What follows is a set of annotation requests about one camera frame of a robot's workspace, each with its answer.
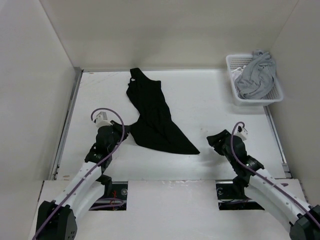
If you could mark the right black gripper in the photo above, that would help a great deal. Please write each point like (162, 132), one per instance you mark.
(213, 140)

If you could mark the black tank top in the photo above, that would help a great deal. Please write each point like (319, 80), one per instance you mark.
(155, 128)

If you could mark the grey tank top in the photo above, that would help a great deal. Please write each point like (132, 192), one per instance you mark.
(258, 77)

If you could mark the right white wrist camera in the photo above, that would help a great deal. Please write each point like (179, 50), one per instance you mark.
(242, 132)

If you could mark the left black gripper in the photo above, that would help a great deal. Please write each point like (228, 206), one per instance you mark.
(117, 127)

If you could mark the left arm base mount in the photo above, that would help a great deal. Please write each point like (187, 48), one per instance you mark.
(115, 199)

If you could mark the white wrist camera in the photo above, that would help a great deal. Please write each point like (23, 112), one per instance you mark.
(242, 132)
(101, 119)

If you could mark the white garment in basket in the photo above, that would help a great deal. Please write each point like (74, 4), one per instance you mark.
(237, 72)

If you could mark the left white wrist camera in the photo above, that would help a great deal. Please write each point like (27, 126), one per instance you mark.
(101, 119)

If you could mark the white plastic basket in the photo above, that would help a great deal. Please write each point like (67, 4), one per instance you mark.
(235, 63)

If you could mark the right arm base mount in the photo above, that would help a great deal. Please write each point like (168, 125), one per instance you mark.
(230, 199)

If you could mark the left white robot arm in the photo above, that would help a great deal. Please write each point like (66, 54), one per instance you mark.
(58, 219)

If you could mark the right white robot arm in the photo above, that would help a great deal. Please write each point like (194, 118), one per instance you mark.
(298, 218)

